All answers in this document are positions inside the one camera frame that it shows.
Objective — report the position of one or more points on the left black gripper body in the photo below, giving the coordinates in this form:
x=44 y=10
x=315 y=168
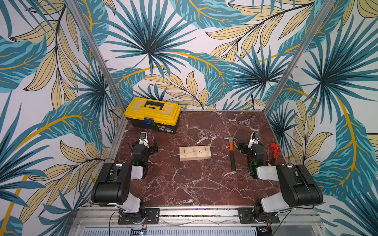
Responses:
x=151 y=150

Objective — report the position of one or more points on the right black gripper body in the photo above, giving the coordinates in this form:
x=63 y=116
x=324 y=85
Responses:
x=246 y=147

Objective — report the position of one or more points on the orange black claw hammer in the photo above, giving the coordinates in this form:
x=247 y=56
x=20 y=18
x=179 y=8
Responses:
x=232 y=157

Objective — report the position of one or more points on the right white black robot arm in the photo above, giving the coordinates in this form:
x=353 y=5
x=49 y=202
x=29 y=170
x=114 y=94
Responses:
x=297 y=186

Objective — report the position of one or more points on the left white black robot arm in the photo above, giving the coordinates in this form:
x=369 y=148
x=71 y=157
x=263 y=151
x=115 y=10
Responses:
x=112 y=187

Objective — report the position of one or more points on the light wooden board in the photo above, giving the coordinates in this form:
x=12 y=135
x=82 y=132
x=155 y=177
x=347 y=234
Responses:
x=199 y=153

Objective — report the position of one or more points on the red pipe wrench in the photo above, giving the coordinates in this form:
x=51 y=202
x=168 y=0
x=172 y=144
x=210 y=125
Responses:
x=275 y=148

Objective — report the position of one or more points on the yellow black plastic toolbox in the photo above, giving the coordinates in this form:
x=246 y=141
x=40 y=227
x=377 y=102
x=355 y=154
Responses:
x=154 y=115

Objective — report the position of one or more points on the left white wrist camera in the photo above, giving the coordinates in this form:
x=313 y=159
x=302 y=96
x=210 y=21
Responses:
x=143 y=139

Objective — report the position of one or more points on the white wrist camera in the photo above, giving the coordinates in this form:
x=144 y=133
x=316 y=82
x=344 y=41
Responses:
x=255 y=139
x=143 y=139

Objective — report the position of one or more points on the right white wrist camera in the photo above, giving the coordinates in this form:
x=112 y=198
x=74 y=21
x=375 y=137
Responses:
x=255 y=139

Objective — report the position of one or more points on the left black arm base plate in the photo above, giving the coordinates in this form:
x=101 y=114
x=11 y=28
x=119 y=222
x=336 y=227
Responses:
x=150 y=216

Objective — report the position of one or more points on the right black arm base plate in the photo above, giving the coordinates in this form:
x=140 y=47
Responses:
x=250 y=215

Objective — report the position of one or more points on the aluminium front frame rail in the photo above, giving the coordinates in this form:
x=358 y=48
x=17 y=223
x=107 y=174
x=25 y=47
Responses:
x=190 y=216

